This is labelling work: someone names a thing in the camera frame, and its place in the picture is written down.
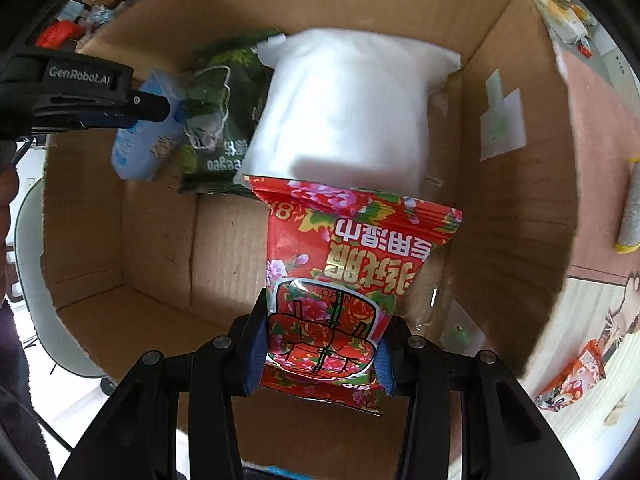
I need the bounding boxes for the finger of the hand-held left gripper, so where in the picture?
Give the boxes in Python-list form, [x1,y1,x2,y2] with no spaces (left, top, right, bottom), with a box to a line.
[80,89,172,130]

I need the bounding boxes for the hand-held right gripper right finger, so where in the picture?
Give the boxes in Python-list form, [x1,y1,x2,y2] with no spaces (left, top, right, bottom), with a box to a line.
[374,316,581,480]

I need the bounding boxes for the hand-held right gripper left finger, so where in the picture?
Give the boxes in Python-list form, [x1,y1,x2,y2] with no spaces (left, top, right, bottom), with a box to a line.
[59,287,273,480]

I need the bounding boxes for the light blue tissue pack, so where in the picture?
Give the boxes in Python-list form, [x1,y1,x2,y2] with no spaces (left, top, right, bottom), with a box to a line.
[110,70,188,182]

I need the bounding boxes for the green snack packet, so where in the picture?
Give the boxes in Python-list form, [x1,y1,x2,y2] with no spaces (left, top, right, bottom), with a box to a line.
[177,28,286,196]

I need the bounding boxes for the red floral wet wipes pack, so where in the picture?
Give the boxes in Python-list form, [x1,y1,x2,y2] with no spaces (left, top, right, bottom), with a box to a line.
[244,175,463,417]

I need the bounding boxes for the cardboard box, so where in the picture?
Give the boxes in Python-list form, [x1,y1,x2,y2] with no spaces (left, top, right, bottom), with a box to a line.
[42,0,580,467]

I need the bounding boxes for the white tissue roll pack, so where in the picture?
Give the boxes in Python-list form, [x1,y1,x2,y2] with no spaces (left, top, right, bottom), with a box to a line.
[235,28,462,196]

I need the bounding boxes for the red floral packet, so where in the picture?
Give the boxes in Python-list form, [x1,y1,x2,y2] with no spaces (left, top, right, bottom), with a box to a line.
[534,339,607,412]

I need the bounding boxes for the grey and yellow sponge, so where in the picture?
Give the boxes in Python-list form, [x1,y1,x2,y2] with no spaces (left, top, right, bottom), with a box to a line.
[615,157,640,254]

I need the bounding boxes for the yellow and white packets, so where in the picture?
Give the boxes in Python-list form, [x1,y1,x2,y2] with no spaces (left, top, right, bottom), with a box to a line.
[515,0,598,58]

